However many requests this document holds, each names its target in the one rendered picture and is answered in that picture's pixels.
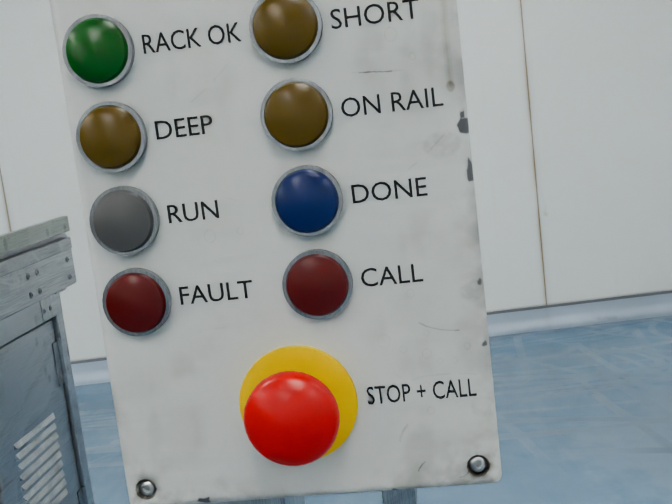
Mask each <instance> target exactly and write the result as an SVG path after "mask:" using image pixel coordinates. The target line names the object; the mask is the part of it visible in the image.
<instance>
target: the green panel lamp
mask: <svg viewBox="0 0 672 504"><path fill-rule="evenodd" d="M66 56H67V60H68V63H69V65H70V67H71V68H72V70H73V71H74V72H75V73H76V74H77V75H78V76H79V77H80V78H82V79H83V80H85V81H87V82H90V83H95V84H100V83H106V82H109V81H111V80H113V79H115V78H116V77H117V76H118V75H119V74H120V73H121V72H122V71H123V69H124V67H125V66H126V63H127V60H128V45H127V41H126V38H125V36H124V34H123V33H122V31H121V30H120V29H119V28H118V27H117V26H116V25H115V24H114V23H112V22H111V21H109V20H106V19H103V18H89V19H86V20H84V21H82V22H80V23H79V24H77V25H76V26H75V27H74V28H73V29H72V31H71V33H70V34H69V36H68V39H67V43H66Z"/></svg>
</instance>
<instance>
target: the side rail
mask: <svg viewBox="0 0 672 504"><path fill-rule="evenodd" d="M67 231H70V228H69V222H68V216H61V217H57V218H54V219H51V220H48V221H44V222H41V223H38V224H34V225H31V226H28V227H25V228H21V229H18V230H15V231H11V232H8V233H5V234H2V235H0V255H1V254H4V253H7V252H10V251H13V250H16V249H19V248H21V247H24V246H27V245H30V244H33V243H36V242H39V241H41V240H44V239H47V238H50V237H53V236H56V235H59V234H61V233H64V232H67Z"/></svg>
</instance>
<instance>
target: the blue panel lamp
mask: <svg viewBox="0 0 672 504"><path fill-rule="evenodd" d="M338 205H339V197H338V193H337V190H336V187H335V185H334V184H333V182H332V181H331V180H330V179H329V178H328V177H327V176H326V175H324V174H323V173H321V172H319V171H316V170H312V169H301V170H296V171H294V172H292V173H290V174H289V175H287V176H286V177H285V178H284V179H283V180H282V181H281V183H280V184H279V186H278V188H277V191H276V195H275V206H276V210H277V213H278V215H279V217H280V218H281V220H282V221H283V222H284V223H285V224H286V225H287V226H288V227H290V228H291V229H293V230H295V231H298V232H302V233H313V232H317V231H320V230H322V229H324V228H325V227H327V226H328V225H329V224H330V223H331V222H332V220H333V219H334V217H335V216H336V213H337V211H338Z"/></svg>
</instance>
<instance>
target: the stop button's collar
mask: <svg viewBox="0 0 672 504"><path fill-rule="evenodd" d="M284 371H298V372H303V373H306V374H309V375H311V376H313V377H315V378H317V379H319V380H320V381H321V382H322V383H324V384H325V385H326V386H327V387H328V389H329V390H330V391H331V392H332V394H333V396H334V397H335V399H336V402H337V404H338V408H339V412H340V424H339V430H338V433H337V436H336V439H335V441H334V443H333V445H332V447H331V448H330V449H329V450H328V451H327V453H326V454H324V455H323V456H322V457H324V456H326V455H328V454H330V453H332V452H333V451H335V450H336V449H337V448H338V447H340V446H341V445H342V444H343V442H344V441H345V440H346V439H347V438H348V436H349V434H350V432H351V431H352V429H353V426H354V423H355V420H356V416H357V409H358V398H357V393H356V388H355V385H354V383H353V380H352V378H351V377H350V375H349V373H348V372H347V370H346V369H345V368H344V367H343V365H342V364H341V363H340V362H339V361H338V360H336V359H335V358H334V357H333V356H331V355H330V354H328V353H326V352H324V351H322V350H320V349H317V348H314V347H310V346H304V345H289V346H284V347H280V348H277V349H274V350H272V351H270V352H268V353H267V354H265V355H263V356H262V357H261V358H260V359H259V360H257V361H256V362H255V363H254V365H253V366H252V367H251V368H250V370H249V371H248V373H247V375H246V377H245V378H244V380H243V383H242V386H241V390H240V397H239V406H240V413H241V417H242V421H243V423H244V417H243V416H244V408H245V405H246V402H247V400H248V398H249V396H250V394H251V392H252V391H253V390H254V388H255V387H256V386H257V385H258V384H259V383H260V382H261V381H262V380H263V379H265V378H267V377H268V376H270V375H273V374H275V373H278V372H284ZM439 383H441V384H443V385H444V383H443V382H442V381H437V382H435V384H434V385H433V393H434V395H435V397H436V398H439V399H443V398H444V397H445V394H444V395H443V396H438V395H437V394H436V393H435V386H436V385H437V384H439ZM458 383H459V392H460V397H468V395H467V394H461V384H460V379H458ZM404 386H406V387H408V391H406V392H404ZM450 386H452V388H453V390H450ZM392 387H394V388H396V389H397V390H398V393H399V394H398V398H397V399H396V400H392V399H391V398H390V396H389V390H390V388H392ZM381 388H385V386H374V389H379V395H380V404H382V396H381ZM369 389H372V390H373V387H368V388H367V393H368V395H369V396H370V397H371V398H372V399H373V402H370V401H368V404H371V405H372V404H374V402H375V399H374V397H373V395H372V394H370V393H369V391H368V390H369ZM468 389H469V396H477V393H473V394H471V391H470V381H469V379H468ZM409 392H410V386H409V385H408V384H402V393H403V402H405V394H408V393H409ZM454 392H455V395H456V397H458V395H457V392H456V390H455V388H454V385H453V383H452V381H451V380H450V381H449V386H448V391H447V396H446V398H448V396H449V393H454ZM387 397H388V399H389V400H390V401H391V402H394V403H395V402H397V401H398V400H399V399H400V390H399V388H398V387H397V386H396V385H391V386H389V387H388V389H387Z"/></svg>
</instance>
